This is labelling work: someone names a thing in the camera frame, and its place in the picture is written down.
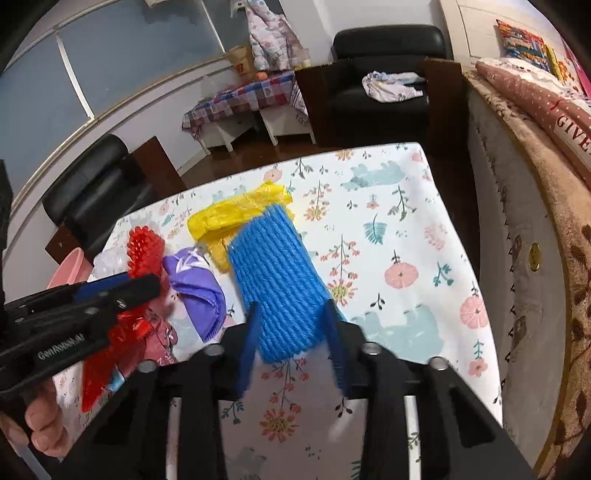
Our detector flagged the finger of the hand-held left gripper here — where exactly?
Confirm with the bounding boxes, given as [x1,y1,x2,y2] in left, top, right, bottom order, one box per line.
[69,274,161,333]
[46,271,134,305]

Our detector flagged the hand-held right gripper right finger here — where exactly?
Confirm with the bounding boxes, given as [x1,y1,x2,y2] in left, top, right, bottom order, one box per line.
[321,302,539,480]

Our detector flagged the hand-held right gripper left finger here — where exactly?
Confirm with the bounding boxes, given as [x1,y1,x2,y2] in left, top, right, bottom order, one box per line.
[55,301,264,480]

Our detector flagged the clear plastic wrap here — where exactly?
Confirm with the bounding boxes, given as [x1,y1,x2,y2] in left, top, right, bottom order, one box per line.
[92,249,132,280]

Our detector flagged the pink plastic bin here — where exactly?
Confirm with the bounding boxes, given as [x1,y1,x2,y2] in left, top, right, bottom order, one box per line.
[46,247,89,291]

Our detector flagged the red foam net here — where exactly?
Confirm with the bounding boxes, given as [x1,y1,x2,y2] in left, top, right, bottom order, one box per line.
[126,225,164,278]

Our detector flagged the pink patterned packet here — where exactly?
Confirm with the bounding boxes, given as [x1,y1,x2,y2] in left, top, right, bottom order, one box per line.
[139,300,179,366]

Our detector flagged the red plastic packaging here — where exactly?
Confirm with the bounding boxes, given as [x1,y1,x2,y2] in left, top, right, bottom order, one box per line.
[82,314,154,412]

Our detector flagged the purple wrapper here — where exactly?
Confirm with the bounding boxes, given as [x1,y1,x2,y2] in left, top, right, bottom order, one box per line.
[161,247,227,342]

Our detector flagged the blue block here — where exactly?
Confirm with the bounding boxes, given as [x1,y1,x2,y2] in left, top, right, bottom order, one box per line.
[227,204,347,363]

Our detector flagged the yellow plastic bag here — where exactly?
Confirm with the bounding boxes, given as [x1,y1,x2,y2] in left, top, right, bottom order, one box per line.
[187,181,296,274]

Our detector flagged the person's left hand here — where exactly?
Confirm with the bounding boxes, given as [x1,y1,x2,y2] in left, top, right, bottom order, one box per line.
[0,376,71,460]

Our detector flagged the black leather armchair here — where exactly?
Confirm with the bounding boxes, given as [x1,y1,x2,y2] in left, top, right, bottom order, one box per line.
[41,134,188,266]
[295,25,465,153]

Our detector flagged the floral tablecloth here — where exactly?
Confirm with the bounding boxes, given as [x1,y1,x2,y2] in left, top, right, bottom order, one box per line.
[51,142,504,480]

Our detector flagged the white cabinet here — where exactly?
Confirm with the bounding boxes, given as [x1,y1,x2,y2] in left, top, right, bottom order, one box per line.
[198,113,259,152]
[259,104,317,146]

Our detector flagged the bed with white quilted side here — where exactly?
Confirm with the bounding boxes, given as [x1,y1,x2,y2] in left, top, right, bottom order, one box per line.
[465,83,571,462]

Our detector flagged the checkered tablecloth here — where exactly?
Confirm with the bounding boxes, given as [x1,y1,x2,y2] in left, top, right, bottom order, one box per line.
[182,69,308,139]

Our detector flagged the clear plastic bag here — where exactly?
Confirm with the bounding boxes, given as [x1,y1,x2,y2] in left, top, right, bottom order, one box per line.
[201,69,227,94]

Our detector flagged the brown plush blanket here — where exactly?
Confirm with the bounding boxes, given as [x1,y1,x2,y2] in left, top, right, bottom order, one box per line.
[464,69,591,480]

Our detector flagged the brown paper bag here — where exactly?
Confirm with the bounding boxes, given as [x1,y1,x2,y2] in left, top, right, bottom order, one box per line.
[225,44,256,81]

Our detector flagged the white patterned cloth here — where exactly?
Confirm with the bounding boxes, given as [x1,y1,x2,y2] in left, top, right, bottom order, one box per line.
[361,71,426,103]

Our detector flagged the floral padded jacket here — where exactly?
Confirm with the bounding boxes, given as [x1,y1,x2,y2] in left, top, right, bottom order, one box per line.
[245,0,305,72]

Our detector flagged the pink dotted pillow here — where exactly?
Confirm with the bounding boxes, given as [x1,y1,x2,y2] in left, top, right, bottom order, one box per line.
[475,60,591,182]

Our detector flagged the white headboard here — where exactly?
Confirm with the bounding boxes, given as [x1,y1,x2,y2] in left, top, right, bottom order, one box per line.
[438,0,568,65]

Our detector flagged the colourful patterned cushion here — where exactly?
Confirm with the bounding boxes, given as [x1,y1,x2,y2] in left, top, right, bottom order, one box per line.
[496,18,555,72]

